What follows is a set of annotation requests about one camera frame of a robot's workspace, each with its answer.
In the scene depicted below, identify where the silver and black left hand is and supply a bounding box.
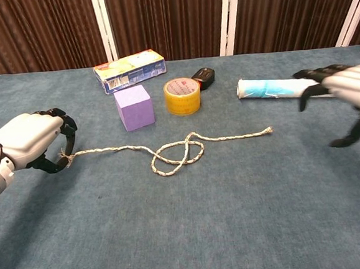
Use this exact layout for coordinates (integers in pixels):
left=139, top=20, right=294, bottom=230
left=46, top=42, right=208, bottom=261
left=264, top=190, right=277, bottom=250
left=0, top=106, right=82, bottom=178

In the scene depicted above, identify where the silver and black right hand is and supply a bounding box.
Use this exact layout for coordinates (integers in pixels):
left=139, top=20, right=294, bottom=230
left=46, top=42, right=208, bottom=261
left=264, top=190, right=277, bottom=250
left=291, top=61, right=360, bottom=152

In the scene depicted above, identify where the white speckled braided rope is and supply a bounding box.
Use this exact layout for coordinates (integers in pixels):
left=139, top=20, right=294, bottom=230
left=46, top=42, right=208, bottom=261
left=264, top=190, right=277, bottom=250
left=57, top=125, right=277, bottom=186

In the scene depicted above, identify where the white roll with cyan print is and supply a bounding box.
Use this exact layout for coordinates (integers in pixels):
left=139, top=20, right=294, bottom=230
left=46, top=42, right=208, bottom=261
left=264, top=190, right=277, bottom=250
left=235, top=71, right=337, bottom=106

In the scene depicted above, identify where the purple foam cube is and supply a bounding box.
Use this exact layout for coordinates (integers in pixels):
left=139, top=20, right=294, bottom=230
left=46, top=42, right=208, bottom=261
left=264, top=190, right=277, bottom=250
left=113, top=83, right=157, bottom=133

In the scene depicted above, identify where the blue and yellow cardboard box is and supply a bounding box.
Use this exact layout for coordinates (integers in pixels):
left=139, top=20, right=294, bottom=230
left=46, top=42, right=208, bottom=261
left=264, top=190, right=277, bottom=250
left=91, top=47, right=168, bottom=96

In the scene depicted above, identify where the black device with orange trim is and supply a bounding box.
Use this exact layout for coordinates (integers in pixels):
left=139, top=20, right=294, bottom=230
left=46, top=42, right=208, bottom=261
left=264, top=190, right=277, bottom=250
left=190, top=66, right=217, bottom=93

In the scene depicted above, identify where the yellow packing tape roll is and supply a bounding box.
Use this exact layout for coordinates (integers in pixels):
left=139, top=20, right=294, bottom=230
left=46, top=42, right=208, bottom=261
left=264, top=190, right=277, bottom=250
left=162, top=76, right=203, bottom=117

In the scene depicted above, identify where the blue carpet table cloth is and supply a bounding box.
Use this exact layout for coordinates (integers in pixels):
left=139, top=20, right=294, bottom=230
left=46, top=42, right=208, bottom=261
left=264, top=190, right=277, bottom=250
left=0, top=44, right=360, bottom=269

